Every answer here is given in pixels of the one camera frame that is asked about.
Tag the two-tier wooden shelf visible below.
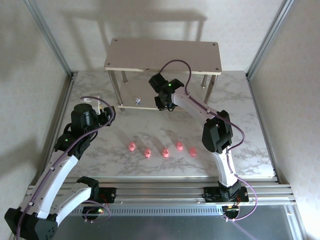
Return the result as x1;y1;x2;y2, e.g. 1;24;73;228
104;37;223;112

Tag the black controller board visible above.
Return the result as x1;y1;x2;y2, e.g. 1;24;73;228
81;206;105;217
221;204;240;216

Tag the aluminium side rail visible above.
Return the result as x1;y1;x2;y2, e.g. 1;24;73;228
44;73;77;158

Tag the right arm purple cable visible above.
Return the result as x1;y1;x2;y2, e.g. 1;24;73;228
160;59;246;176

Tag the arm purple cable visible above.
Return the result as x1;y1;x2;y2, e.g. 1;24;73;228
13;96;116;237
160;59;246;176

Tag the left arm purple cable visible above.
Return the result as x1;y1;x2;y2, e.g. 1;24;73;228
13;96;116;237

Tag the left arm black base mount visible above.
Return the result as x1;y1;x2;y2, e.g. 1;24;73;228
97;187;117;204

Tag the aluminium frame post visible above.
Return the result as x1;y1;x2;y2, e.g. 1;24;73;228
23;0;76;78
246;0;297;80

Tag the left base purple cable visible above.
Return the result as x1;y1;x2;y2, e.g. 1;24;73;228
83;199;111;224

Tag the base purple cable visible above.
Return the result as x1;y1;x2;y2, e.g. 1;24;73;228
224;174;260;222
83;199;111;224

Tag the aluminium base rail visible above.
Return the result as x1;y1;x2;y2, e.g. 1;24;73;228
28;176;296;205

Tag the slotted grey cable duct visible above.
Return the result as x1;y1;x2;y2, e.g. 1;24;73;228
71;204;223;216

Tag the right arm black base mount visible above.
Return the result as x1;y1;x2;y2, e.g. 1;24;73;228
203;186;250;203

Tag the grey metal base plate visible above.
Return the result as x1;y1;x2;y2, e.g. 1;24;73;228
53;203;301;240

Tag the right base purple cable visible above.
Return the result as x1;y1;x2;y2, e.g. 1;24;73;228
224;174;260;222

